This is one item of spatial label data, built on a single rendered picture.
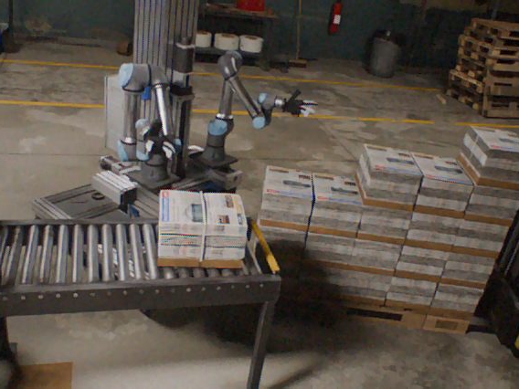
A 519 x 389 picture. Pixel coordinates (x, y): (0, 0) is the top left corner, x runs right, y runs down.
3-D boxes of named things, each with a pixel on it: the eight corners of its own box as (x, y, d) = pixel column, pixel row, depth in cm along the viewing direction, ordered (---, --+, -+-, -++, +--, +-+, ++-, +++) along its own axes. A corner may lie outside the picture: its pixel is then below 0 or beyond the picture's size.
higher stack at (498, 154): (408, 292, 380) (467, 123, 320) (450, 299, 380) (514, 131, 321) (421, 329, 345) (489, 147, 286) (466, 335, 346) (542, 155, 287)
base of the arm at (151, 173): (134, 174, 302) (135, 158, 298) (155, 168, 313) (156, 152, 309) (152, 184, 295) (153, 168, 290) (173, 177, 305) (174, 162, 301)
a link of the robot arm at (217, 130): (203, 143, 331) (206, 123, 325) (210, 136, 343) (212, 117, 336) (221, 148, 329) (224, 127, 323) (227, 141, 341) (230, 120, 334)
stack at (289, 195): (248, 270, 376) (266, 163, 338) (409, 292, 380) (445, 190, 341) (245, 305, 342) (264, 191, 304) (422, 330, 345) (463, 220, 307)
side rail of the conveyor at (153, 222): (248, 235, 288) (250, 216, 282) (250, 240, 283) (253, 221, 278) (-26, 241, 248) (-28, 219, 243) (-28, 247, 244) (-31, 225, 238)
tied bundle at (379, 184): (354, 177, 339) (362, 144, 329) (398, 183, 341) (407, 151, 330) (362, 205, 306) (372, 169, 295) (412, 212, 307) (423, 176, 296)
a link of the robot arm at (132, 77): (146, 164, 292) (152, 67, 267) (119, 166, 286) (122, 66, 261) (142, 155, 301) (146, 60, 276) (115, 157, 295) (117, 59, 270)
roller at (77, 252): (83, 231, 256) (83, 223, 254) (82, 293, 217) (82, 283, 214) (73, 232, 255) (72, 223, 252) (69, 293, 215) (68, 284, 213)
